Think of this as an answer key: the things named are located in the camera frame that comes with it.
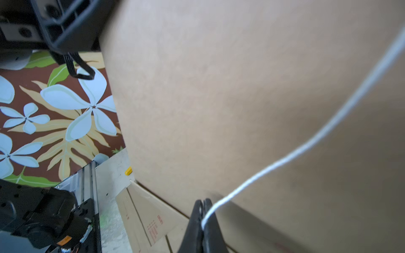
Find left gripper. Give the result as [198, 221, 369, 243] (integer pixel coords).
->
[1, 0, 116, 54]

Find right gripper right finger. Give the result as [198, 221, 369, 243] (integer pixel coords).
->
[202, 213, 229, 253]

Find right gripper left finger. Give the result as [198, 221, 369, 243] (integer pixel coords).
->
[178, 200, 203, 253]

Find brown file bag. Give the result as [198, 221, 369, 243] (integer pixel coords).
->
[116, 180, 189, 253]
[100, 1, 405, 253]

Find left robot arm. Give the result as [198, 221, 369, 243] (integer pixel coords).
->
[1, 1, 124, 253]

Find yellow handled screwdriver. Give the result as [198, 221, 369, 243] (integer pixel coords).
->
[124, 167, 132, 176]

